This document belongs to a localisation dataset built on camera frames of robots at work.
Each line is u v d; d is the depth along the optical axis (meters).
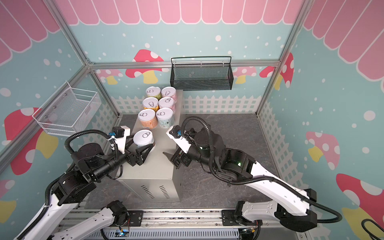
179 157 0.46
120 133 0.48
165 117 0.65
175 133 0.42
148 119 0.64
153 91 0.75
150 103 0.70
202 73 0.94
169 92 0.74
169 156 0.47
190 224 0.74
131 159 0.51
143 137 0.57
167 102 0.70
